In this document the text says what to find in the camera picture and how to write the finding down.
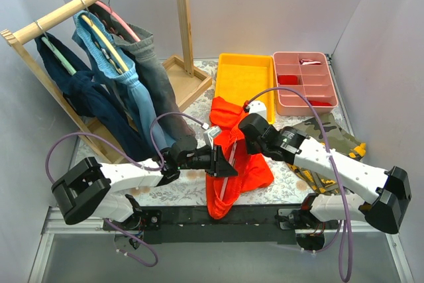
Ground orange red shorts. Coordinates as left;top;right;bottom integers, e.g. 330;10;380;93
205;97;274;219

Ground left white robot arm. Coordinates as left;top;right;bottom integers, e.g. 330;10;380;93
52;139;238;230

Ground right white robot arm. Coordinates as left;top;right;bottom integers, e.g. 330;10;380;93
238;113;411;234

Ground camouflage shorts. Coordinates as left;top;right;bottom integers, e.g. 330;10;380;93
288;113;366;196

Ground navy blue shorts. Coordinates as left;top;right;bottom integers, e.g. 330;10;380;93
34;33;154;161

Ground grey shorts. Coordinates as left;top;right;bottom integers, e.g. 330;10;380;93
89;4;195;140

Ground light blue shorts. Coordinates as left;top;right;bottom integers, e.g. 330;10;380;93
72;11;173;150

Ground mint green hanger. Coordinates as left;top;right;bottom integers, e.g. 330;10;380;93
41;36;76;76

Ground pink hanger with grey shorts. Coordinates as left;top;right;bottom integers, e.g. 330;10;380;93
95;1;140;42

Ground yellow hanger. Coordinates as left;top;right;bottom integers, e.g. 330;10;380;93
81;15;129;74

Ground floral table mat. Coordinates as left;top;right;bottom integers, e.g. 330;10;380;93
64;58;370;207

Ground red item in organizer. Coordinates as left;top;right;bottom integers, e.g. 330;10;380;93
277;74;299;85

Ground red cloth in organizer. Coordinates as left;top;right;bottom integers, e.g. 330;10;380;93
309;100;333;107

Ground yellow plastic bin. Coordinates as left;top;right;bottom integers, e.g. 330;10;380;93
215;53;275;106

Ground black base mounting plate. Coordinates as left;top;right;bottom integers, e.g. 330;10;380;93
113;204;337;245

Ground wooden clothes rack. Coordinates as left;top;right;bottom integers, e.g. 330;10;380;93
1;0;212;146

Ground pink compartment organizer box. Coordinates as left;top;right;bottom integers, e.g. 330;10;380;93
273;52;339;117

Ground red white packet in organizer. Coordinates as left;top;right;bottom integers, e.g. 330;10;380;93
299;59;321;66

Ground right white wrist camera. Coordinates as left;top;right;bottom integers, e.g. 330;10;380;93
244;100;268;120

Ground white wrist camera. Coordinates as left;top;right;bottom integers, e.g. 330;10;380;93
244;100;268;120
201;123;221;148

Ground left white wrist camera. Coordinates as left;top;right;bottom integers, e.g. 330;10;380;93
201;123;221;148

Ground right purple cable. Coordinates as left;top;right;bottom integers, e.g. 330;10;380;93
246;87;353;282

